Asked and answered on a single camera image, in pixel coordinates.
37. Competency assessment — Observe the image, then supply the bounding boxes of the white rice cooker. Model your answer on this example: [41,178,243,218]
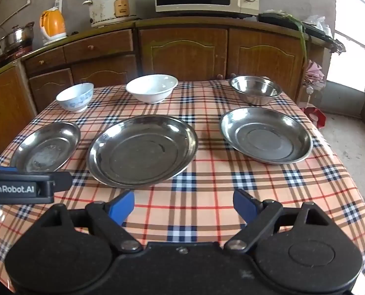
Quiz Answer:
[83,0,140,28]

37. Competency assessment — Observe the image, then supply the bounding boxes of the window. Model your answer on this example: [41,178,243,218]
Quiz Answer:
[325,0,365,93]

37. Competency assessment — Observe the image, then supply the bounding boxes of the clear plastic bag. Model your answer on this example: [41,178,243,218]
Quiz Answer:
[308,15,332,35]

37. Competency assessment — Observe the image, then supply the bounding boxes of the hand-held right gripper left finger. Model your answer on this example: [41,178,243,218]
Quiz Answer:
[40,190,143,254]

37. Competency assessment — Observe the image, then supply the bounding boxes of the plain white bowl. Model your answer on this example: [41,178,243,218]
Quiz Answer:
[126,74,179,104]

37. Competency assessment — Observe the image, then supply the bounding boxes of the wooden single-door cabinet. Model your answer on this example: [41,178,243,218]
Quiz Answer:
[0,60,39,155]

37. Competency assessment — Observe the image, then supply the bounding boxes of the small steel plate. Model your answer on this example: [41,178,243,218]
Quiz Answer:
[10,121,81,173]

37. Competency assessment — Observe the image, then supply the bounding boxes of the wooden double-door cabinet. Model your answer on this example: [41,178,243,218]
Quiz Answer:
[136,17,333,105]

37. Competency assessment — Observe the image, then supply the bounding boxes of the black flat appliance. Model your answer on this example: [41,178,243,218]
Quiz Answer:
[258,13,337,43]

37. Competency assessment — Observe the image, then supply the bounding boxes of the red bag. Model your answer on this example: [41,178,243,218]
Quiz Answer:
[302,104,327,129]

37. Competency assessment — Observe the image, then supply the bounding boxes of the steel cooking pot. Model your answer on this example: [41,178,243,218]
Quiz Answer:
[0,21,35,53]

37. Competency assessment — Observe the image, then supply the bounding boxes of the steel bowl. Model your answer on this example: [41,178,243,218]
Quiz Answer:
[229,75,283,105]

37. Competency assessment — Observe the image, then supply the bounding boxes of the medium steel plate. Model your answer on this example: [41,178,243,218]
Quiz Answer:
[220,107,313,165]

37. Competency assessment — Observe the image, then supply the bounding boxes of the red induction cooker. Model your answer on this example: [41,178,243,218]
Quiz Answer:
[0,45,33,69]

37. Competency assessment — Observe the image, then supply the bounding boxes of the wooden cabinet with drawers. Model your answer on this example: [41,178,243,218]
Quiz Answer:
[21,20,140,113]

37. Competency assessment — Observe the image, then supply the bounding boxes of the blue patterned white bowl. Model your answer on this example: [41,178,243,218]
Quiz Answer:
[56,82,95,113]

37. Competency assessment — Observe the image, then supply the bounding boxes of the plaid tablecloth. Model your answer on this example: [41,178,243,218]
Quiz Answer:
[0,78,365,295]

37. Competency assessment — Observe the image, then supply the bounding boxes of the large steel basin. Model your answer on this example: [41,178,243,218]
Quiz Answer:
[86,114,199,189]

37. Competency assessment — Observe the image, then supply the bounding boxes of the pink cloth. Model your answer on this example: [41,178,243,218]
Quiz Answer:
[304,61,326,89]

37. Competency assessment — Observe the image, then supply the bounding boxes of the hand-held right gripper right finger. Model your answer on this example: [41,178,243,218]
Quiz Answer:
[223,189,327,252]

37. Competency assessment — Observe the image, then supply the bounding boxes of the orange electric kettle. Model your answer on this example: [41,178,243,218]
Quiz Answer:
[40,8,67,46]

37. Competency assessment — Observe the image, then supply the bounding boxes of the green onion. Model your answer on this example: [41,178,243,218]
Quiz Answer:
[275,11,309,65]

